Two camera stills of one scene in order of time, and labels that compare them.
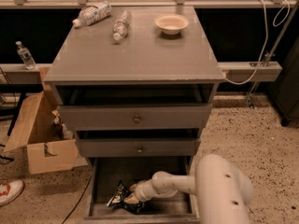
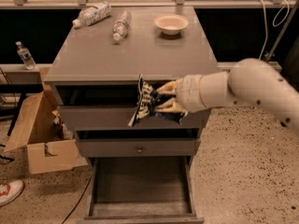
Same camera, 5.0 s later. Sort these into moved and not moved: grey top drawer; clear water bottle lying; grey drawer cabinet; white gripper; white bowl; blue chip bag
Moved: blue chip bag; white gripper
Not moved: white bowl; grey drawer cabinet; clear water bottle lying; grey top drawer
